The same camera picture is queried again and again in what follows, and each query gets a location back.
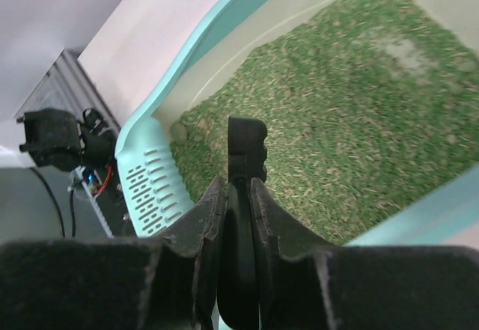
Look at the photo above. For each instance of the black litter scoop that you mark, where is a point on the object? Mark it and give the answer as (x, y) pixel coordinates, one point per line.
(237, 285)

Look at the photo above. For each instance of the beige litter clump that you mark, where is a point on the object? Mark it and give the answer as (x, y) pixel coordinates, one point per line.
(178, 132)

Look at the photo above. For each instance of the teal plastic litter box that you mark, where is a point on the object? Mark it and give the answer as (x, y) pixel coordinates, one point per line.
(205, 42)

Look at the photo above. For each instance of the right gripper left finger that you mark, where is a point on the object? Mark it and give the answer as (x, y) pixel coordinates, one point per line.
(167, 281)

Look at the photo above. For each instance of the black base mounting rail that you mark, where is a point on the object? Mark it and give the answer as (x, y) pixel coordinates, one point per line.
(99, 183)

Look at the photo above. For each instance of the green cat litter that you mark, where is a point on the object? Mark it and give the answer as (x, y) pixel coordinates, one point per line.
(369, 106)

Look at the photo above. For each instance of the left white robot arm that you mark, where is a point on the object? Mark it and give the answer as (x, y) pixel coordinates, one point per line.
(46, 137)

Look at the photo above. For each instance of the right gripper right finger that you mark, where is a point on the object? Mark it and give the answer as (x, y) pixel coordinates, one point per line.
(304, 282)

